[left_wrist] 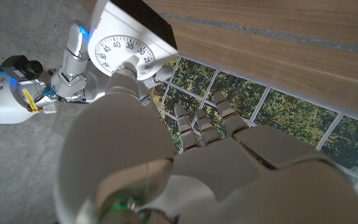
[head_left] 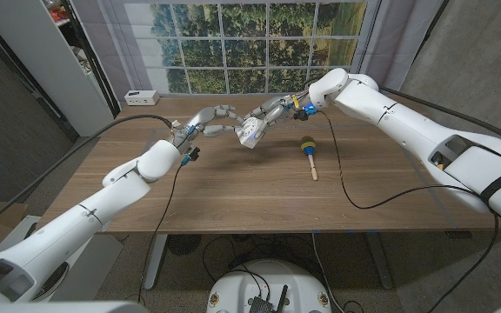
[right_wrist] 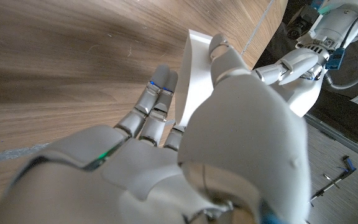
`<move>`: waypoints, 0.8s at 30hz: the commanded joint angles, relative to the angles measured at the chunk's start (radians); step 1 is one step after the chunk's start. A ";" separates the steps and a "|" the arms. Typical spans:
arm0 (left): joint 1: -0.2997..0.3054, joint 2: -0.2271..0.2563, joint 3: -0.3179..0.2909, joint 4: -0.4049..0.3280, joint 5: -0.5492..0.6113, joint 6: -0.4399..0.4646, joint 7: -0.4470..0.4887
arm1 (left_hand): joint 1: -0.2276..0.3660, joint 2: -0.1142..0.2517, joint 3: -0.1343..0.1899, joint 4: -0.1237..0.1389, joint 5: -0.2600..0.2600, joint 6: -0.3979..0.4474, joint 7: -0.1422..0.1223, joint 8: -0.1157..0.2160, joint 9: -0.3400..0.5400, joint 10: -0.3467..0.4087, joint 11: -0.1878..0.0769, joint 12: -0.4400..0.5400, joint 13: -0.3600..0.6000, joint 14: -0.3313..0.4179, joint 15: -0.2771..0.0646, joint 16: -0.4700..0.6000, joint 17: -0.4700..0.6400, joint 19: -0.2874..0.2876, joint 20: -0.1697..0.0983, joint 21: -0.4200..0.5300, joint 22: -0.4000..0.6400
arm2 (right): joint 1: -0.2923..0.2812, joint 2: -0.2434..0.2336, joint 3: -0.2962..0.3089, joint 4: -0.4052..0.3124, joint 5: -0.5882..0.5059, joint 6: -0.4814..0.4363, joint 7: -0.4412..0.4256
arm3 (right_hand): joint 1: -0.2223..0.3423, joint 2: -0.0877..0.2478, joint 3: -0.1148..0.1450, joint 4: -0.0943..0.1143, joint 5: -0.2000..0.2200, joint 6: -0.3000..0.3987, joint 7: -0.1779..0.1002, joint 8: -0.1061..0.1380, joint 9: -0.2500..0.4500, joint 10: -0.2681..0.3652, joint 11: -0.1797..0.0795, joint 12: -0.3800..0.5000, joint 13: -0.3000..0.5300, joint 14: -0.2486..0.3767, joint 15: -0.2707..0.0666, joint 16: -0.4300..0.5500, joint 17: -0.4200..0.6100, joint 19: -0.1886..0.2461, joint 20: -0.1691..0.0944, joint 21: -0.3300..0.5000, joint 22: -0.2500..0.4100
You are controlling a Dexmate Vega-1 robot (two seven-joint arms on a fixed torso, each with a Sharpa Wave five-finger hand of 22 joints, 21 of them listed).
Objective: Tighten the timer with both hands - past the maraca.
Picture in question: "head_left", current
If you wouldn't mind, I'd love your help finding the red shelf item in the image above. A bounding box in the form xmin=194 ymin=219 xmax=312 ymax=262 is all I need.
xmin=48 ymin=3 xmax=71 ymax=23

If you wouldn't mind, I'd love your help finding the white shelf cabinet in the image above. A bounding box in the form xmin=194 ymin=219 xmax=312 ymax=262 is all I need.
xmin=0 ymin=0 xmax=119 ymax=138

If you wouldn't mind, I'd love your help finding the white board with yellow print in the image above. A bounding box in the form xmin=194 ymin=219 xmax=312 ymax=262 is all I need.
xmin=0 ymin=215 xmax=124 ymax=304

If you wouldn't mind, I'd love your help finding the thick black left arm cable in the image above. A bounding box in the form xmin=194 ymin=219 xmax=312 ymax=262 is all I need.
xmin=0 ymin=113 xmax=177 ymax=236

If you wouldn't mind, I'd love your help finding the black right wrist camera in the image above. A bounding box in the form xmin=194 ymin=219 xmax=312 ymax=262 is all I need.
xmin=293 ymin=106 xmax=319 ymax=122

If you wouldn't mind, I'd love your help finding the black sneaker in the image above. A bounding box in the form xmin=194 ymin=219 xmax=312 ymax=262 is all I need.
xmin=32 ymin=260 xmax=71 ymax=301

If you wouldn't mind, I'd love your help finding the grey metal table leg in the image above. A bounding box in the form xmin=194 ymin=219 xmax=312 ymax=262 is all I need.
xmin=144 ymin=233 xmax=169 ymax=291
xmin=365 ymin=232 xmax=394 ymax=290

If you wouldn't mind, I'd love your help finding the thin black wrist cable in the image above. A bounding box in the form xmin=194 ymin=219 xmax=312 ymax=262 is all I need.
xmin=317 ymin=110 xmax=500 ymax=313
xmin=137 ymin=163 xmax=187 ymax=305

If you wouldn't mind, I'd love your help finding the black device with antenna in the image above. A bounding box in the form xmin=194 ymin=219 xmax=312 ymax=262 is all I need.
xmin=249 ymin=284 xmax=290 ymax=313

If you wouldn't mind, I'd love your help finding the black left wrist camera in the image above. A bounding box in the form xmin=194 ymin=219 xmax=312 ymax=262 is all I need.
xmin=180 ymin=146 xmax=202 ymax=167

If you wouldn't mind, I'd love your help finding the white kitchen timer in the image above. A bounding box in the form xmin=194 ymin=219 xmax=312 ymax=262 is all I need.
xmin=237 ymin=117 xmax=268 ymax=150

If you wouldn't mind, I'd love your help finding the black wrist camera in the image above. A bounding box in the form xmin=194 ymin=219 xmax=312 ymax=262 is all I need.
xmin=180 ymin=146 xmax=202 ymax=167
xmin=293 ymin=106 xmax=319 ymax=122

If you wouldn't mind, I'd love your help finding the colourful striped wooden maraca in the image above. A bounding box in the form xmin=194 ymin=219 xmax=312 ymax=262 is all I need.
xmin=298 ymin=135 xmax=319 ymax=182

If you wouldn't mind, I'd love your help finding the printed window backdrop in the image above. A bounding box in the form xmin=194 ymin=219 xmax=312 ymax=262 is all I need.
xmin=70 ymin=0 xmax=447 ymax=105

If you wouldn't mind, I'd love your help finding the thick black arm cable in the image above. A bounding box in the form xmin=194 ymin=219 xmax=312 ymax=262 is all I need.
xmin=0 ymin=113 xmax=177 ymax=236
xmin=376 ymin=84 xmax=501 ymax=153

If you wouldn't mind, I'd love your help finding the thin black left wrist cable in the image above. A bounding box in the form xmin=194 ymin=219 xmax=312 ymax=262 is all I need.
xmin=137 ymin=163 xmax=187 ymax=305

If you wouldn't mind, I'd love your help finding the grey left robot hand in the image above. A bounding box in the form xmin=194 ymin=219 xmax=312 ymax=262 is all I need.
xmin=170 ymin=103 xmax=247 ymax=156

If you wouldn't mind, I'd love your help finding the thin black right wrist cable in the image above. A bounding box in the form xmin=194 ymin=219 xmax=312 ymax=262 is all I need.
xmin=317 ymin=110 xmax=500 ymax=313

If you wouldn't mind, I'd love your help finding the white power strip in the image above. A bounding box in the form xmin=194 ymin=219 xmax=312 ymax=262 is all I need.
xmin=124 ymin=90 xmax=161 ymax=107

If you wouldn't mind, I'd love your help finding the black round floor fan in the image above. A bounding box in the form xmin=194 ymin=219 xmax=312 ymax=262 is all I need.
xmin=166 ymin=233 xmax=203 ymax=256

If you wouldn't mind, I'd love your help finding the white floor cable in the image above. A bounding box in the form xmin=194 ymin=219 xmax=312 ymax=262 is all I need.
xmin=311 ymin=232 xmax=337 ymax=313

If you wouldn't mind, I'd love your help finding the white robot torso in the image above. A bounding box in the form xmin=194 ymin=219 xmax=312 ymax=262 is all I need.
xmin=206 ymin=259 xmax=333 ymax=313

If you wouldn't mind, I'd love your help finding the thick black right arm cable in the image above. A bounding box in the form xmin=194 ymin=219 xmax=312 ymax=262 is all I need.
xmin=376 ymin=84 xmax=501 ymax=153

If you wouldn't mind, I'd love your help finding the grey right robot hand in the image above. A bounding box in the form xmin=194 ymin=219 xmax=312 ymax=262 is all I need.
xmin=244 ymin=94 xmax=315 ymax=132

